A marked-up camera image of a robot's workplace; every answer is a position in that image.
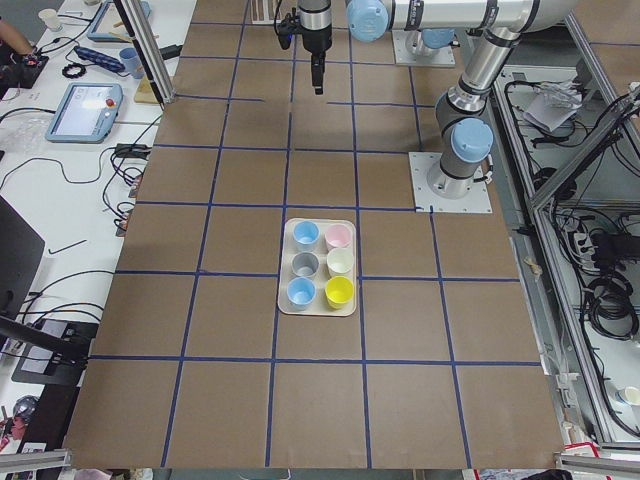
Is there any black monitor stand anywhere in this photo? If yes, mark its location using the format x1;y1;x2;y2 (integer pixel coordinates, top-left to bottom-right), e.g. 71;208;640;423
1;199;98;386

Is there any white cup tray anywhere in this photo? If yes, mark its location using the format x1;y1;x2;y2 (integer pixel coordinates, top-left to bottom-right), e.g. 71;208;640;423
278;218;357;317

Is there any far teach pendant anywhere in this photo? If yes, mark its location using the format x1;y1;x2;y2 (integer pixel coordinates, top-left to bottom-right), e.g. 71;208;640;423
87;1;129;43

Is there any white cup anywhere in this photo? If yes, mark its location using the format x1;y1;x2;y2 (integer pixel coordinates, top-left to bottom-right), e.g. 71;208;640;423
326;248;355;277

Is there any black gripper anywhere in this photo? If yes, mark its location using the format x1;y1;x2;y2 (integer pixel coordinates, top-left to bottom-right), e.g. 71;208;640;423
301;25;332;95

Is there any near teach pendant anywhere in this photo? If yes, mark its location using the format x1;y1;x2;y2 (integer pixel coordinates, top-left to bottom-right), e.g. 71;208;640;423
45;82;123;144

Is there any grey cup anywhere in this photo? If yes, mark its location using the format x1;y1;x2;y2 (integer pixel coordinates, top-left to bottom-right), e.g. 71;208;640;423
291;252;320;279

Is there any light blue ikea cup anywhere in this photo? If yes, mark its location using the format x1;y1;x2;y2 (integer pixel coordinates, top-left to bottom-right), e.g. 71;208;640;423
292;220;320;252

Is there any paper cup on desk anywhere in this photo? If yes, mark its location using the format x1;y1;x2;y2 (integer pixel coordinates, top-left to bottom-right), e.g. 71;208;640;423
38;8;62;32

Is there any aluminium frame post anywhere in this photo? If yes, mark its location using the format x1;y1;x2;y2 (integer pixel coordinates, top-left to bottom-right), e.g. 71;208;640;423
114;0;175;106

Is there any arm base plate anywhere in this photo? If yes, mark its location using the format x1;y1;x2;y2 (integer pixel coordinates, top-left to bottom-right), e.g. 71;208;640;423
393;28;455;68
408;152;493;214

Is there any blue mug on desk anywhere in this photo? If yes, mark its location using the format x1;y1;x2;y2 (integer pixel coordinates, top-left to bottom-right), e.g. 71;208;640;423
119;47;144;80

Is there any yellow cup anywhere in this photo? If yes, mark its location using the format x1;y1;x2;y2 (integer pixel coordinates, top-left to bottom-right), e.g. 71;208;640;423
325;276;355;309

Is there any pink cup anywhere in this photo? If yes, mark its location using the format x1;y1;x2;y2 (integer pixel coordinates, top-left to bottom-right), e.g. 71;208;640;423
324;224;353;251

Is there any teach pendant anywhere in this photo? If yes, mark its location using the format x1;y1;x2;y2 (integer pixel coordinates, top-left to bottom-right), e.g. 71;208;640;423
45;82;123;144
87;1;129;43

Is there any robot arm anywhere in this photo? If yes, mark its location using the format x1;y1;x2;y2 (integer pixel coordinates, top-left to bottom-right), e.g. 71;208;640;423
346;1;577;200
297;0;332;95

